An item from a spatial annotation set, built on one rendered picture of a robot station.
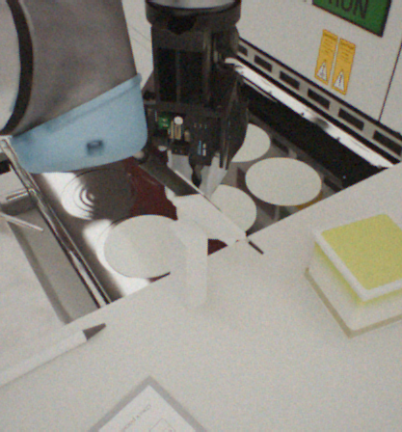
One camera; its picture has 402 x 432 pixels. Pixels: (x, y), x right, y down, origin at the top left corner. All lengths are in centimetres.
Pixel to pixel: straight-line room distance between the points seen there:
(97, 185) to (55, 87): 43
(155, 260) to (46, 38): 36
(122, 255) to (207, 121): 25
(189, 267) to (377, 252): 15
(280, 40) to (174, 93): 41
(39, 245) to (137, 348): 34
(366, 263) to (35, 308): 35
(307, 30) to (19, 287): 49
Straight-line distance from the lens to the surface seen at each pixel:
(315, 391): 42
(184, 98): 39
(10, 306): 60
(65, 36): 26
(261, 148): 74
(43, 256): 72
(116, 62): 28
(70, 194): 68
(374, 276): 41
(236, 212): 63
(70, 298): 66
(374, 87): 68
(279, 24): 79
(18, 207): 78
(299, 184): 68
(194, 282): 42
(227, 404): 41
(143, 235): 60
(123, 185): 68
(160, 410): 40
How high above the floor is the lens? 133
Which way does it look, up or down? 44 degrees down
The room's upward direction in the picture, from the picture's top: straight up
